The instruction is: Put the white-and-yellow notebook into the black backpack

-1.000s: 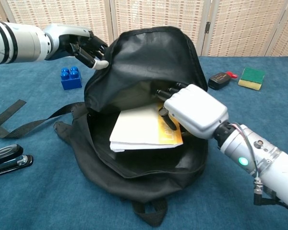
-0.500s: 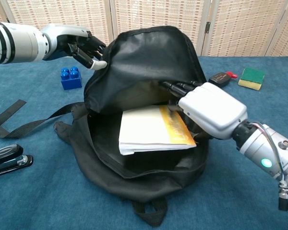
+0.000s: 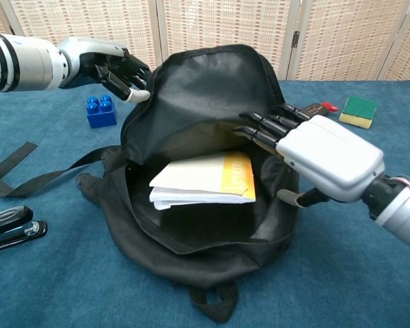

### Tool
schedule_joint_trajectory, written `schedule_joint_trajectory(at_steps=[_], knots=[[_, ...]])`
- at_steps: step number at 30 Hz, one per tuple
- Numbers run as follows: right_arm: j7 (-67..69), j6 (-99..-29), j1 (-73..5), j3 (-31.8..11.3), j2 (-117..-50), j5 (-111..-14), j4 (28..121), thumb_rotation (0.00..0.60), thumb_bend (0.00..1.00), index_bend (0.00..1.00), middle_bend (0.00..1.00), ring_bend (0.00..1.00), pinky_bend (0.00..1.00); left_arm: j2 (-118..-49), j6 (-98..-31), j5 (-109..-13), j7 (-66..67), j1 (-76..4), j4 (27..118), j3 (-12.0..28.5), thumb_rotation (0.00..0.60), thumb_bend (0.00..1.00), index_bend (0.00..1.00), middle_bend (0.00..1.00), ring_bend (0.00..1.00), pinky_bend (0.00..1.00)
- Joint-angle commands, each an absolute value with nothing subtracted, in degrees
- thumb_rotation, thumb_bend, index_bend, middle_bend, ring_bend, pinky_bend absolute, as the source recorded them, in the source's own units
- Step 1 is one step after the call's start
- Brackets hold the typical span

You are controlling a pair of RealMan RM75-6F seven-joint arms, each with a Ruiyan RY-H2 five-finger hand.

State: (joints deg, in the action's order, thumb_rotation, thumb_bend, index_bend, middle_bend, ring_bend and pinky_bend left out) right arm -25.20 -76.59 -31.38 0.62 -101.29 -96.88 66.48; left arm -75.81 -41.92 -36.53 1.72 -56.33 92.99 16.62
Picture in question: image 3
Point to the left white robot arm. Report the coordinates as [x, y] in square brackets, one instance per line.
[24, 65]

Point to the blue toy building brick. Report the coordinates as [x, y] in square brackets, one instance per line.
[100, 114]

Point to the black stapler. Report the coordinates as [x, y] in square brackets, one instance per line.
[10, 225]

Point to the black fabric backpack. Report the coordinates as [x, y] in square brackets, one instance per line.
[205, 95]

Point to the white yellow notebook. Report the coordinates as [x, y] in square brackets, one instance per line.
[198, 181]

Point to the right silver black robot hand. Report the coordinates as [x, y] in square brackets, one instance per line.
[331, 157]

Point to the black bottle red cap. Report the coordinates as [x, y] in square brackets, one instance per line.
[316, 108]

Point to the blue carpet table cover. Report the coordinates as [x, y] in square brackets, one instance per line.
[328, 273]

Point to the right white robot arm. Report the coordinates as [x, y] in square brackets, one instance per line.
[399, 212]

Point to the green yellow sponge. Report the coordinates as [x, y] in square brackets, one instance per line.
[358, 109]

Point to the black screen hinge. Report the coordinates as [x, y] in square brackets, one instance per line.
[296, 38]

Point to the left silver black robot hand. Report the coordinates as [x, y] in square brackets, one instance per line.
[89, 61]

